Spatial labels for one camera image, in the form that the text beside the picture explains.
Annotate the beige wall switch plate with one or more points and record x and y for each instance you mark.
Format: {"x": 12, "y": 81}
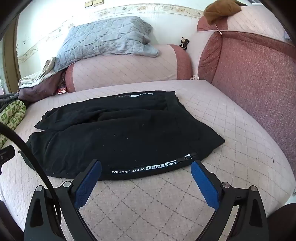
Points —
{"x": 98, "y": 2}

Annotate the pink quilted sofa bed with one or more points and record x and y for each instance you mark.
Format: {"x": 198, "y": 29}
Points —
{"x": 231, "y": 139}

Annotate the purple folded cloth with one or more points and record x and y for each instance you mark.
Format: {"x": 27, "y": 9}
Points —
{"x": 41, "y": 91}

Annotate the small red packet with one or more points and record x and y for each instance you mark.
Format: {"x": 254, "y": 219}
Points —
{"x": 62, "y": 90}

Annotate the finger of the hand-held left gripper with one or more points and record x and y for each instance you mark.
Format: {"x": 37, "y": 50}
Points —
{"x": 8, "y": 154}

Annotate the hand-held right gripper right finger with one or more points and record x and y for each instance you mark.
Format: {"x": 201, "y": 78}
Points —
{"x": 204, "y": 183}

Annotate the brown cloth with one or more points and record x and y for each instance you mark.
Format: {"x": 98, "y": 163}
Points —
{"x": 222, "y": 11}

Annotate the black pants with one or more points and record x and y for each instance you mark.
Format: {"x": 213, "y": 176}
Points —
{"x": 127, "y": 134}

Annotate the grey-blue quilted blanket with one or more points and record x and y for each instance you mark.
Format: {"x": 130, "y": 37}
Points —
{"x": 104, "y": 39}

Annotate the green patterned cloth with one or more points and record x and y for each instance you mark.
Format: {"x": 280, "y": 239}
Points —
{"x": 11, "y": 118}

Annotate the black hair clip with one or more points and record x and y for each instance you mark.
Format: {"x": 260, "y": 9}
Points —
{"x": 184, "y": 43}

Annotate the wooden glass door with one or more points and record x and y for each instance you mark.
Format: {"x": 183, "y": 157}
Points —
{"x": 10, "y": 58}

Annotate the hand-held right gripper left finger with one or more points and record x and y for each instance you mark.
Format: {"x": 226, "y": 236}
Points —
{"x": 89, "y": 183}

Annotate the grey plaid cloth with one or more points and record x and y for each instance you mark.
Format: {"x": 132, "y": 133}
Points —
{"x": 7, "y": 99}

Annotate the pink and white pillow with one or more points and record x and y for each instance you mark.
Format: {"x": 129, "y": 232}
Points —
{"x": 249, "y": 20}

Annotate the red backrest cushion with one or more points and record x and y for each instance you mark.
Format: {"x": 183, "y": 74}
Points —
{"x": 254, "y": 74}

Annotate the beige folded cloth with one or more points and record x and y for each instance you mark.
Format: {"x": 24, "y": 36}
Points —
{"x": 34, "y": 80}

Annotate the pink bolster cushion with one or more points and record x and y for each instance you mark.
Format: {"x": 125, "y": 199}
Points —
{"x": 127, "y": 69}

